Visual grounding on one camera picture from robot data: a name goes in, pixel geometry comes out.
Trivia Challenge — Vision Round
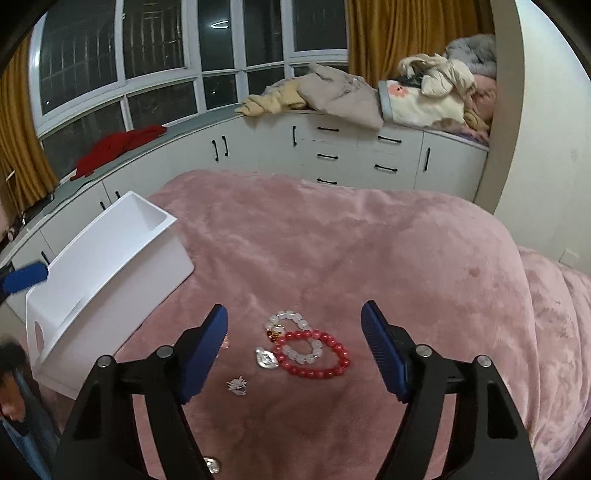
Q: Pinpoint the beige jacket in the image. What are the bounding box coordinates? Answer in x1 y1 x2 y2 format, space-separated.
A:
295 62 385 130

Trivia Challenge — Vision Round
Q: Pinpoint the white bead bracelet gold charm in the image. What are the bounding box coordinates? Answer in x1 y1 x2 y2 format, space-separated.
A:
264 310 311 343

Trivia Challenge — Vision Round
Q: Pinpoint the pale yellow garment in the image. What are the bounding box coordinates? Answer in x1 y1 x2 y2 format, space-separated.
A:
235 80 311 117

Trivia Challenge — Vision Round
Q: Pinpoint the mustard yellow curtain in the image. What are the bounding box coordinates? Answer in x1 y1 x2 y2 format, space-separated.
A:
0 32 60 206
346 0 496 77

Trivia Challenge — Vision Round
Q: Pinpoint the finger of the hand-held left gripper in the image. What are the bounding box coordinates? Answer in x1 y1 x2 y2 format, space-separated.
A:
0 262 51 305

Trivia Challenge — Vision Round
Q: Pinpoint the red cloth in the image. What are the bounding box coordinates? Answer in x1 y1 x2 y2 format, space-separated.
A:
70 124 167 182

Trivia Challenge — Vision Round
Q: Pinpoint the cream crumpled garment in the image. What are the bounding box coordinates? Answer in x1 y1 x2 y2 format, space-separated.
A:
399 53 476 97

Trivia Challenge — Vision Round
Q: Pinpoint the white printed blanket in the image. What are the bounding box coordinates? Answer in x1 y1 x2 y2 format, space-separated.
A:
379 79 468 134

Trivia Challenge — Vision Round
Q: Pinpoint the white framed bay window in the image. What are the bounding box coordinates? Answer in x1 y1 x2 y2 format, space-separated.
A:
30 0 350 167

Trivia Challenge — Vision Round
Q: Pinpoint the light pink bedding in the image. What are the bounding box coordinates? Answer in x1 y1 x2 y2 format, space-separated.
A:
463 74 498 141

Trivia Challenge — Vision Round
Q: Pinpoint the red bead bracelet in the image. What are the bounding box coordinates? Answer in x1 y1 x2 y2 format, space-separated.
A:
276 329 351 378

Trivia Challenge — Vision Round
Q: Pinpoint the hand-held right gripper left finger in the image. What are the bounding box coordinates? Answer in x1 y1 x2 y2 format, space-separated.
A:
52 304 229 480

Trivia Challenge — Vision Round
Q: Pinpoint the white plastic storage box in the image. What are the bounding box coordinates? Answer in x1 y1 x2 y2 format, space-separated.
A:
25 191 195 400

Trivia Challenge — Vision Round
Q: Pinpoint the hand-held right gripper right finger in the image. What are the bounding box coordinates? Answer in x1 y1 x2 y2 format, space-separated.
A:
361 300 540 480

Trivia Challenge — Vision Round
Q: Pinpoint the white cabinet with black handles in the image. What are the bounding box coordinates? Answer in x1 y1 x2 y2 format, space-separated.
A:
0 111 490 324

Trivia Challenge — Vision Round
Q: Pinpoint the grey quilted duvet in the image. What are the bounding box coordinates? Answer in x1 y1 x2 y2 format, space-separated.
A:
443 33 498 75

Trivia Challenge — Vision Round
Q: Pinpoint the silver heart pendant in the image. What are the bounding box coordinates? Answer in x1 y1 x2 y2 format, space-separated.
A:
253 347 281 370

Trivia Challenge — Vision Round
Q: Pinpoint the pink plush blanket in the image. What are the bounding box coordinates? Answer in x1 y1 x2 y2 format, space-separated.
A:
92 170 591 480

